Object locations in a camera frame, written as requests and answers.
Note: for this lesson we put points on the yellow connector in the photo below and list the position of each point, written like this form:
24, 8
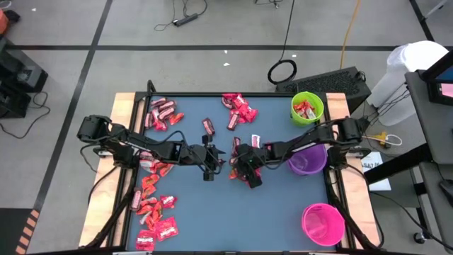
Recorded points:
382, 137

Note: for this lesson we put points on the black monitor with screen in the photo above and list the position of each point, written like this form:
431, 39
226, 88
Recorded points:
442, 88

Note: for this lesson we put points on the grey desk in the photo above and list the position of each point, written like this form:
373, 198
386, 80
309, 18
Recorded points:
435, 134
442, 198

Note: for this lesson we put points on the green plastic bucket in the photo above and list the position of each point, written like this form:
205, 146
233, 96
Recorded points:
308, 122

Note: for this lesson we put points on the black perforated computer case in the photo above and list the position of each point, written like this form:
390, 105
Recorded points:
325, 83

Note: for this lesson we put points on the orange silver Reese's pack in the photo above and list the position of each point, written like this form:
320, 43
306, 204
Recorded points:
148, 166

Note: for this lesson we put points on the pink plastic bucket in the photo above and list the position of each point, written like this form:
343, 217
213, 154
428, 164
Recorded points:
329, 233

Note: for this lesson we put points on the white paper sheet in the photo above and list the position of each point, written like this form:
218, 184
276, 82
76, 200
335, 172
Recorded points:
380, 177

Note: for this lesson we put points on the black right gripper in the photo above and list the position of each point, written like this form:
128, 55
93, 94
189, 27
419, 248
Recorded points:
251, 156

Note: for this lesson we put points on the wooden board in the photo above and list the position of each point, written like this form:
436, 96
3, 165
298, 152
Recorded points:
338, 102
120, 106

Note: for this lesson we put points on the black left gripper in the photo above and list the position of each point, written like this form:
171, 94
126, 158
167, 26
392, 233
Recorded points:
194, 156

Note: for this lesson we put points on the black equipment box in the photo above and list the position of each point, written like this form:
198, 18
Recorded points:
21, 74

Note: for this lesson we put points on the black power strip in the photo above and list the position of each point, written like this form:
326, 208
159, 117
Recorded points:
185, 20

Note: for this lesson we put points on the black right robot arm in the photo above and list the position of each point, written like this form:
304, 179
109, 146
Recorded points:
318, 136

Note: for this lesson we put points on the purple plastic bucket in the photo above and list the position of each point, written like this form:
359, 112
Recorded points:
308, 166

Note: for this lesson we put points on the orange object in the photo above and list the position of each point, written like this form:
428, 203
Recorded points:
3, 21

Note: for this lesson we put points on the red white KitKat pack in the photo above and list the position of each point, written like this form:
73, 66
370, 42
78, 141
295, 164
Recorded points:
256, 141
268, 146

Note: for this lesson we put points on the white bag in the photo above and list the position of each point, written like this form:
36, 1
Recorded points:
407, 71

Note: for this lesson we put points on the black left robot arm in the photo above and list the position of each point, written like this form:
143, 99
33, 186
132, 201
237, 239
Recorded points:
141, 145

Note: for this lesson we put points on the black floor object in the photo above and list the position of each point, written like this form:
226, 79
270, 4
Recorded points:
12, 16

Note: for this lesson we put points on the white candy wrapper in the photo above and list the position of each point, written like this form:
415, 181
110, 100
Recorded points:
144, 219

